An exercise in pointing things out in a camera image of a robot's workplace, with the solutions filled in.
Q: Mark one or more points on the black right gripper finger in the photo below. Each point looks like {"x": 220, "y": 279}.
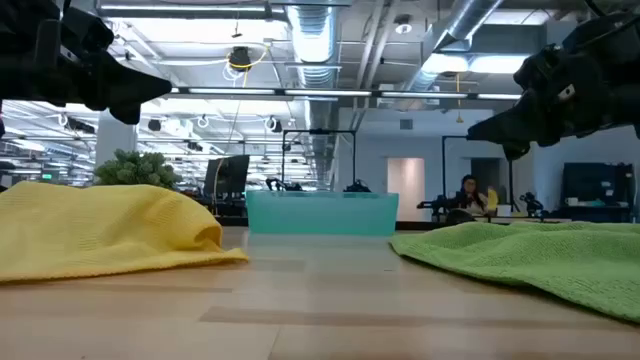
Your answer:
{"x": 515, "y": 127}
{"x": 517, "y": 151}

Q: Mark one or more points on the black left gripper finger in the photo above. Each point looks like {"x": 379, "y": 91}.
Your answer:
{"x": 127, "y": 114}
{"x": 130, "y": 87}

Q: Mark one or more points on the green microfiber towel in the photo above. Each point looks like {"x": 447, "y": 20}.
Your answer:
{"x": 540, "y": 260}

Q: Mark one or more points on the yellow microfiber towel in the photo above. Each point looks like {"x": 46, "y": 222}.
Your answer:
{"x": 100, "y": 230}

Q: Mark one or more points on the black background robot arm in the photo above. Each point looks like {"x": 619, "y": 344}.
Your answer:
{"x": 282, "y": 186}
{"x": 435, "y": 205}
{"x": 531, "y": 204}
{"x": 357, "y": 187}

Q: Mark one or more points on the teal translucent plastic basket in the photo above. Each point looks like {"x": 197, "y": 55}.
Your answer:
{"x": 320, "y": 215}

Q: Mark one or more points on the yellow background cloth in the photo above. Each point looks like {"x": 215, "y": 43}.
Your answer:
{"x": 493, "y": 199}

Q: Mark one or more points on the artificial green potted plant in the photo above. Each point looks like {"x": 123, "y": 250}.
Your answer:
{"x": 135, "y": 170}

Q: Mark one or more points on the person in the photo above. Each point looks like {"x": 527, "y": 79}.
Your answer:
{"x": 470, "y": 197}

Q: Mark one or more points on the dark background workstation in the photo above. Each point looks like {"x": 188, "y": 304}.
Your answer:
{"x": 595, "y": 185}

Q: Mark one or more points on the black background monitor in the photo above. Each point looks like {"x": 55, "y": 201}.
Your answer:
{"x": 227, "y": 177}

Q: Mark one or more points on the black overhead light bar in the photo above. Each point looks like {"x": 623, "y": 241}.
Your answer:
{"x": 325, "y": 93}

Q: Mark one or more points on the black background gantry frame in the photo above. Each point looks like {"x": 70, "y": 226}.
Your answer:
{"x": 443, "y": 175}
{"x": 320, "y": 132}

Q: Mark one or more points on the silver smooth ventilation duct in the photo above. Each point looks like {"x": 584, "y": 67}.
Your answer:
{"x": 450, "y": 30}

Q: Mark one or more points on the silver ribbed ventilation duct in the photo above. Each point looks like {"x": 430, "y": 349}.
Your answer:
{"x": 312, "y": 40}

